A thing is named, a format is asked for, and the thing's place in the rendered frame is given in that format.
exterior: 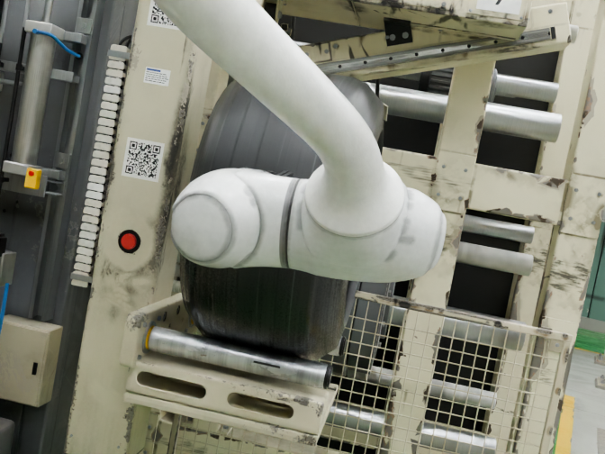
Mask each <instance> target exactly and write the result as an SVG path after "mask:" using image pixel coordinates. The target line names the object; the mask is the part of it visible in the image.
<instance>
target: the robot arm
mask: <svg viewBox="0 0 605 454"><path fill-rule="evenodd" d="M153 1H154V2H155V4H156V5H157V6H158V7H159V9H160V10H161V11H162V12H163V13H164V14H165V15H166V17H167V18H168V19H169V20H170V21H171V22H172V23H173V24H174V25H175V26H176V27H177V28H178V29H179V30H180V31H181V32H182V33H183V34H184V35H185V36H186V37H187V38H188V39H189V40H190V41H192V42H193V43H194V44H195V45H196V46H197V47H198V48H199V49H201V50H202V51H203V52H204V53H205V54H206V55H207V56H208V57H210V58H211V59H212V60H213V61H214V62H215V63H217V64H218V65H219V66H220V67H221V68H222V69H224V70H225V71H226V72H227V73H228V74H229V75H230V76H232V77H233V78H234V79H235V80H236V81H237V82H239V83H240V84H241V85H242V86H243V87H244V88H246V89H247V90H248V91H249V92H250V93H251V94H252V95H253V96H254V97H255V98H256V99H257V100H258V101H260V102H261V103H262V104H263V105H264V106H265V107H267V108H268V109H269V110H270V111H271V112H272V113H273V114H275V115H276V116H277V117H278V118H279V119H280V120H282V121H283V122H284V123H285V124H286V125H287V126H289V127H290V128H291V129H292V130H293V131H294V132H296V133H297V134H298V135H299V136H300V137H301V138H302V139H303V140H305V141H306V142H307V143H308V144H309V145H310V146H311V148H312V149H313V150H314V151H315V152H316V153H317V154H318V156H319V157H320V159H321V162H322V165H321V166H320V167H318V168H317V169H316V170H315V171H314V172H313V174H312V175H311V177H310V179H300V178H293V172H289V171H285V170H284V171H282V172H280V173H278V174H276V175H275V172H274V171H265V170H261V169H252V168H247V167H244V168H223V169H218V170H214V171H211V172H209V173H206V174H204V175H202V176H200V177H198V178H197V179H195V180H194V181H192V182H191V183H190V184H189V185H188V186H187V187H186V188H185V189H184V190H183V191H182V192H181V194H180V195H179V196H178V198H177V199H176V201H175V203H174V204H173V206H172V211H173V213H172V223H171V239H172V241H173V243H174V245H175V247H176V248H177V250H178V251H179V252H180V253H181V254H182V255H183V256H184V257H185V258H187V259H188V260H190V261H192V262H193V263H195V264H198V265H200V266H204V267H208V268H248V267H273V268H290V269H296V270H301V271H304V272H308V273H311V274H313V275H316V276H321V277H330V278H336V279H342V280H350V281H359V282H373V283H391V282H400V281H406V280H411V279H414V278H417V277H422V276H424V275H425V274H426V273H427V272H428V271H429V270H431V269H433V268H434V267H435V266H436V265H437V263H438V261H439V258H440V255H441V252H442V249H443V245H444V241H445V237H446V229H447V221H446V217H445V215H444V214H443V213H442V212H441V209H440V207H439V205H438V204H437V203H436V202H435V201H433V200H432V199H431V198H429V197H428V196H427V195H425V194H423V193H421V191H419V190H416V189H413V188H409V187H406V186H405V185H404V184H403V182H402V181H401V179H400V177H399V176H398V174H397V173H396V172H395V171H394V170H393V169H392V168H391V167H390V166H389V165H387V164H386V163H384V162H383V159H382V156H381V153H380V150H379V148H378V145H377V142H376V140H375V137H374V135H373V134H372V132H371V130H370V129H369V127H368V125H367V124H366V122H365V120H364V119H363V118H362V116H361V115H360V114H359V112H358V111H357V110H356V108H355V107H354V106H353V105H352V104H351V103H350V102H349V101H348V100H347V99H346V97H345V96H344V95H343V94H342V93H341V92H340V91H339V90H338V89H337V88H336V87H335V86H334V85H333V83H332V82H331V81H330V80H329V79H328V78H327V77H326V76H325V75H324V74H323V73H322V72H321V70H320V69H319V68H318V67H317V66H316V65H315V64H314V63H313V62H312V61H311V60H310V59H309V58H308V56H307V55H306V54H305V53H304V52H303V51H302V50H301V49H300V48H299V47H298V46H297V45H296V44H295V42H294V41H293V40H292V39H291V38H290V37H289V36H288V35H287V34H286V33H285V32H284V31H283V29H282V28H281V27H280V26H279V25H278V24H277V23H276V22H275V21H274V20H273V19H272V18H271V17H270V15H269V14H268V13H267V12H266V11H265V10H264V9H263V8H262V7H261V6H260V5H259V4H258V2H257V1H256V0H153Z"/></svg>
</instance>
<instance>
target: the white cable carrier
mask: <svg viewBox="0 0 605 454"><path fill-rule="evenodd" d="M111 50H117V51H122V52H128V53H131V50H130V49H128V48H127V47H126V46H122V45H116V44H113V45H112V46H111ZM109 59H113V60H116V61H113V60H109V61H108V65H107V66H108V67H109V68H108V69H107V70H106V75H107V76H109V77H106V78H105V81H104V82H105V84H108V85H111V86H108V85H106V86H104V91H105V92H106V93H110V94H103V97H102V99H103V100H104V101H109V102H102V103H101V108H103V109H107V110H101V111H100V114H99V115H100V116H102V117H106V119H105V118H99V120H98V124H101V125H104V126H105V127H104V126H98V127H97V132H99V133H103V134H104V135H102V134H97V135H96V136H95V140H96V141H101V142H96V143H95V146H94V148H95V149H97V150H95V151H94V152H93V157H95V158H99V159H92V162H91V164H92V165H94V166H97V167H91V168H90V173H93V174H96V175H90V176H89V179H88V180H89V181H91V182H95V183H88V185H87V189H90V190H94V191H87V192H86V197H89V198H93V199H89V198H88V199H86V200H85V205H88V206H92V207H88V206H87V207H85V208H84V211H83V213H87V214H90V215H87V214H86V215H83V217H82V221H83V222H84V223H82V224H81V229H82V230H85V231H81V232H80V233H79V237H81V238H85V239H79V240H78V245H80V246H85V247H78V248H77V253H79V255H77V256H76V261H79V262H82V263H79V262H78V263H76V264H75V266H74V269H78V270H76V271H74V272H73V273H76V274H80V275H84V276H89V277H92V276H93V273H94V267H95V257H96V252H97V247H96V246H98V241H99V235H100V232H99V231H100V230H101V225H102V224H101V223H100V222H102V220H103V214H104V208H102V207H104V204H105V200H104V199H105V198H106V192H107V188H108V185H106V184H109V178H110V177H108V176H110V172H111V165H112V162H111V160H113V153H112V152H113V150H114V144H115V139H116V137H114V136H116V133H117V129H115V128H118V122H117V121H116V120H118V121H119V117H120V114H119V113H120V112H121V107H122V106H121V105H119V104H122V97H121V96H123V91H124V89H123V88H124V86H125V81H123V80H126V75H127V74H126V73H127V69H128V66H126V65H128V64H129V60H128V59H122V58H116V57H111V56H109ZM112 68H114V69H112ZM111 119H112V120H111ZM109 127H110V128H109ZM107 135H109V136H107ZM106 142H107V144H106ZM104 150H105V151H104ZM101 167H102V168H101ZM105 183H106V184H105ZM105 191H106V192H105ZM86 222H88V223H86ZM80 254H84V255H80ZM71 285H74V286H82V287H87V286H88V282H84V281H79V280H75V279H72V282H71Z"/></svg>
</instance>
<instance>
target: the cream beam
mask: <svg viewBox="0 0 605 454"><path fill-rule="evenodd" d="M286 1H287V3H288V5H283V6H282V11H281V12H282V14H285V15H291V16H297V17H302V18H309V19H314V20H321V21H326V22H333V23H343V24H349V25H355V26H359V25H360V26H361V27H366V28H373V29H378V30H385V28H384V17H389V18H394V19H401V20H407V21H411V27H415V26H419V27H426V28H431V29H438V30H443V31H450V32H461V33H466V34H473V35H479V36H484V37H492V38H497V39H504V40H509V41H515V40H518V39H519V38H520V36H521V35H522V33H523V32H524V31H525V30H526V28H527V27H528V18H529V14H530V10H531V6H532V1H533V0H522V2H521V7H520V11H519V15H518V14H507V13H501V12H494V11H489V10H483V9H476V5H477V0H286Z"/></svg>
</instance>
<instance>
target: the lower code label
mask: <svg viewBox="0 0 605 454"><path fill-rule="evenodd" d="M164 146H165V143H160V142H154V141H145V140H141V139H135V138H131V137H128V139H127V144H126V150H125V155H124V161H123V166H122V176H126V177H134V178H138V179H144V180H148V181H153V182H158V178H159V172H160V168H161V162H162V157H163V151H164Z"/></svg>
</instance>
